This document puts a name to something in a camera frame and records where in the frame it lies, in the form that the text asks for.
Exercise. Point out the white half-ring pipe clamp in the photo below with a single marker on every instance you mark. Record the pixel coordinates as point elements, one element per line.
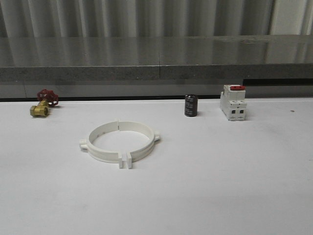
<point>138,153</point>

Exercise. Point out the black cylindrical capacitor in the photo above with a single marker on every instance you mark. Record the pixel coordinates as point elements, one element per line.
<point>191,105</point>

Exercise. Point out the brass valve red handwheel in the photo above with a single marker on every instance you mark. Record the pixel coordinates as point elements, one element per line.
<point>47,99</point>

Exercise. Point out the grey stone counter ledge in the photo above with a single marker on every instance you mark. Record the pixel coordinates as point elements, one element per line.
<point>155,67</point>

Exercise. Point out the white circuit breaker red switch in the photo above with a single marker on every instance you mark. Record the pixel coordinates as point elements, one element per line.
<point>232,102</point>

